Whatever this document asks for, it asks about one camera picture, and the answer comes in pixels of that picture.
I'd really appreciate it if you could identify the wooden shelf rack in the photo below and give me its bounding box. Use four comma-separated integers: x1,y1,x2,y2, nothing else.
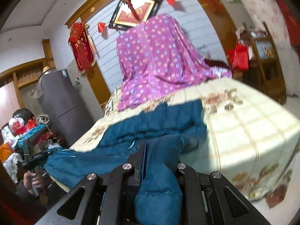
239,22,287,105

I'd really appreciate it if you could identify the grey refrigerator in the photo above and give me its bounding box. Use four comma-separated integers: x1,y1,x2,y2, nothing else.
38,69,94,147

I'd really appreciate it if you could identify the person's dark left sleeve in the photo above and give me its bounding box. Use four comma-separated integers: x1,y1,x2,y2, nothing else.
0,180,69,225

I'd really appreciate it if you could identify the framed red wall picture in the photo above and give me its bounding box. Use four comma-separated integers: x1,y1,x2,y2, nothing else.
108,0,163,31

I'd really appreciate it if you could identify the purple floral quilt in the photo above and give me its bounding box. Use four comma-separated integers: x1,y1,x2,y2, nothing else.
116,14,232,111

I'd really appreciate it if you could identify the red shopping bag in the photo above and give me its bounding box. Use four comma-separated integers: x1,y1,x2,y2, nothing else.
228,44,249,72

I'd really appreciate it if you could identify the blue quilted down jacket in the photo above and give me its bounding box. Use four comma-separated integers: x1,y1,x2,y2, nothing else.
43,100,207,224

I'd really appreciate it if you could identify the cream floral bed sheet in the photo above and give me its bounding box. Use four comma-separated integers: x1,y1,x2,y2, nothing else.
50,77,300,203

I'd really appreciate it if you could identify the teal box on clutter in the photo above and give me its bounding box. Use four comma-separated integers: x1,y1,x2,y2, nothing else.
16,124,47,148

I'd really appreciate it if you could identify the person's left hand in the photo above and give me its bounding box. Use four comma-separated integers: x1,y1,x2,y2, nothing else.
23,169,45,196

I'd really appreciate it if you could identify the orange bag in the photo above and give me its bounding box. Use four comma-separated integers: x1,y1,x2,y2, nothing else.
0,143,13,163

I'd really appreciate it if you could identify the red Chinese knot ornament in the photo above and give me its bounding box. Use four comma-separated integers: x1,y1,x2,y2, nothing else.
68,22,96,74

